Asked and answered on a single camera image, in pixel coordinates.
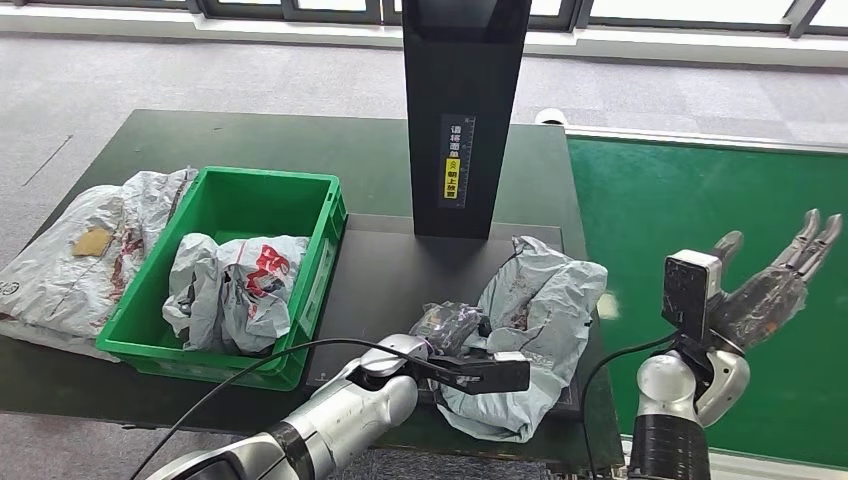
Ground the dark green table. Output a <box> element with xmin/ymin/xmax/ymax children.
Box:
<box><xmin>0</xmin><ymin>109</ymin><xmax>624</xmax><ymax>468</ymax></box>

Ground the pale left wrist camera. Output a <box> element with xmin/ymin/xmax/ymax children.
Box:
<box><xmin>437</xmin><ymin>351</ymin><xmax>533</xmax><ymax>397</ymax></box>

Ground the black inbound scanning machine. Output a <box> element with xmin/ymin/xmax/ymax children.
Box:
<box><xmin>304</xmin><ymin>0</ymin><xmax>584</xmax><ymax>419</ymax></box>

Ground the grey parcel with red print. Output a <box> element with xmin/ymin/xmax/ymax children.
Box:
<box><xmin>162</xmin><ymin>231</ymin><xmax>311</xmax><ymax>356</ymax></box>

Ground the grey parcel with brown patch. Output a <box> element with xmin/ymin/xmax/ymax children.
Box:
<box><xmin>0</xmin><ymin>168</ymin><xmax>199</xmax><ymax>363</ymax></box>

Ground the green plastic crate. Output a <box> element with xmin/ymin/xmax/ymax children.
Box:
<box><xmin>95</xmin><ymin>165</ymin><xmax>348</xmax><ymax>393</ymax></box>

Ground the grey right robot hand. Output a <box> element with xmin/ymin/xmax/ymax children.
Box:
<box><xmin>708</xmin><ymin>209</ymin><xmax>844</xmax><ymax>352</ymax></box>

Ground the black and yellow machine sticker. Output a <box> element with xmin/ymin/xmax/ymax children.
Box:
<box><xmin>438</xmin><ymin>113</ymin><xmax>478</xmax><ymax>211</ymax></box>

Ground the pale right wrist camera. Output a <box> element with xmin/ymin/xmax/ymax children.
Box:
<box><xmin>662</xmin><ymin>249</ymin><xmax>723</xmax><ymax>343</ymax></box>

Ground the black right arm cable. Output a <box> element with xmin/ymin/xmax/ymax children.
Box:
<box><xmin>579</xmin><ymin>331</ymin><xmax>681</xmax><ymax>480</ymax></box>

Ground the white crate label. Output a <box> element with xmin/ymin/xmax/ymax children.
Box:
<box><xmin>298</xmin><ymin>239</ymin><xmax>338</xmax><ymax>340</ymax></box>

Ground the dark window frame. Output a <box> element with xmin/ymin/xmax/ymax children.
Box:
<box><xmin>0</xmin><ymin>0</ymin><xmax>848</xmax><ymax>38</ymax></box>

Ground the green conveyor belt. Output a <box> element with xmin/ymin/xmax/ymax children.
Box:
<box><xmin>568</xmin><ymin>124</ymin><xmax>848</xmax><ymax>480</ymax></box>

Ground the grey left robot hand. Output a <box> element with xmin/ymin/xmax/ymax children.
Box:
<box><xmin>409</xmin><ymin>301</ymin><xmax>492</xmax><ymax>356</ymax></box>

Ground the plain grey parcel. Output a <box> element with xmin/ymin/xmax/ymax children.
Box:
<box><xmin>423</xmin><ymin>236</ymin><xmax>609</xmax><ymax>444</ymax></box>

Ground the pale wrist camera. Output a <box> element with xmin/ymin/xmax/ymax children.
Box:
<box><xmin>662</xmin><ymin>249</ymin><xmax>723</xmax><ymax>343</ymax></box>
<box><xmin>437</xmin><ymin>351</ymin><xmax>533</xmax><ymax>397</ymax></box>

